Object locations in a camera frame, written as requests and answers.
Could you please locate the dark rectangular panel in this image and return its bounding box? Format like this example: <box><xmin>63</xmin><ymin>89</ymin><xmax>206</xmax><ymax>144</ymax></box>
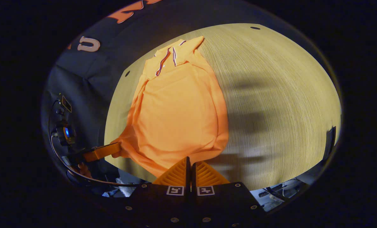
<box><xmin>323</xmin><ymin>126</ymin><xmax>337</xmax><ymax>160</ymax></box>

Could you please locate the black backdrop cloth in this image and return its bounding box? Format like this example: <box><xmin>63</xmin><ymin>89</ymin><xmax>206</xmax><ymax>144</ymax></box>
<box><xmin>42</xmin><ymin>0</ymin><xmax>328</xmax><ymax>171</ymax></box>

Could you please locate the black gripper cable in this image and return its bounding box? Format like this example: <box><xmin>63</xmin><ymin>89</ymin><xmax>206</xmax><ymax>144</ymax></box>
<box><xmin>48</xmin><ymin>100</ymin><xmax>145</xmax><ymax>186</ymax></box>

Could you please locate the white crumpled material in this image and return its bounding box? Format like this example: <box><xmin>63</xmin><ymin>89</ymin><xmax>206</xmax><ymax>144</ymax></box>
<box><xmin>102</xmin><ymin>186</ymin><xmax>136</xmax><ymax>198</ymax></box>

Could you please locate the black power strip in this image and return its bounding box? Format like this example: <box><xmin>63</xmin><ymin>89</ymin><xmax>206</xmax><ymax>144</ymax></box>
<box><xmin>258</xmin><ymin>186</ymin><xmax>291</xmax><ymax>199</ymax></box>

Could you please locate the orange T-shirt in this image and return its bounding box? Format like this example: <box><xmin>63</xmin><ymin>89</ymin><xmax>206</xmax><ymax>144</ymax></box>
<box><xmin>110</xmin><ymin>35</ymin><xmax>229</xmax><ymax>178</ymax></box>

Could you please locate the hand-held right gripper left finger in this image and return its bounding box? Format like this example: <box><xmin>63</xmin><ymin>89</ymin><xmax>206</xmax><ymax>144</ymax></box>
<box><xmin>111</xmin><ymin>156</ymin><xmax>190</xmax><ymax>227</ymax></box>

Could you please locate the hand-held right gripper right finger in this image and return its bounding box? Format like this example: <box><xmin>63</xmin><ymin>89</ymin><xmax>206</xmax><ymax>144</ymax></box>
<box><xmin>192</xmin><ymin>161</ymin><xmax>266</xmax><ymax>227</ymax></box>

